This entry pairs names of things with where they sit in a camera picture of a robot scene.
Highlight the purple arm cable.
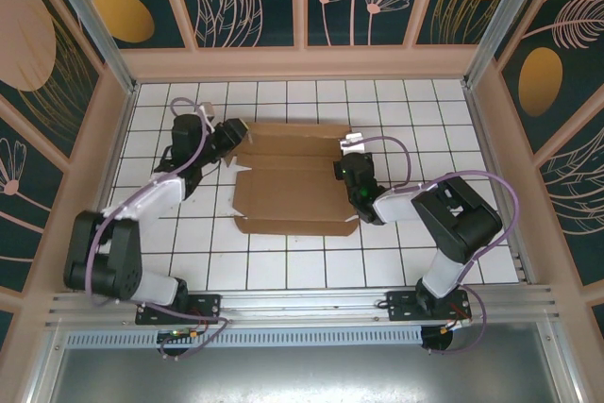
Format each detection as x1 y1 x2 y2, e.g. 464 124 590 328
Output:
361 136 523 357
87 96 232 361

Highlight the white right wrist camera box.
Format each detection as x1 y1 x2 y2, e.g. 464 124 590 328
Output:
337 131 365 155

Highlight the small green circuit board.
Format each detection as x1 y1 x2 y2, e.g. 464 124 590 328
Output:
158 327 199 343

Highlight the grey metal sheet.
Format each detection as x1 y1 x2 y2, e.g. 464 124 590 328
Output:
32 321 579 403

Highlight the aluminium frame post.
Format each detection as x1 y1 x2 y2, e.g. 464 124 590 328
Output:
37 0 139 95
464 0 563 89

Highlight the orange power connector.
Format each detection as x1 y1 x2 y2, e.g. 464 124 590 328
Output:
436 320 473 336

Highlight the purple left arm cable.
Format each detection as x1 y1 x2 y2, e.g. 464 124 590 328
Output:
87 96 232 361

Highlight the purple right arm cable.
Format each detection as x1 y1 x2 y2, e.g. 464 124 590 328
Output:
361 136 523 357

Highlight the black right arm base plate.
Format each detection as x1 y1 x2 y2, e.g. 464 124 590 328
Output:
385 290 473 324

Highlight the brown cardboard paper box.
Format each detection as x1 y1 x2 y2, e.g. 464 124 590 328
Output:
229 120 362 238

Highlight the grey slotted cable duct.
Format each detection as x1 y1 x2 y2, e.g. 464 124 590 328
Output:
65 326 424 348

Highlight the aluminium mounting rail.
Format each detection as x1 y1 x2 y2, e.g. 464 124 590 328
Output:
44 283 561 328

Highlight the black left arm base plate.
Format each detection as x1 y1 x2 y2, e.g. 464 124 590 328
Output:
135 293 224 327

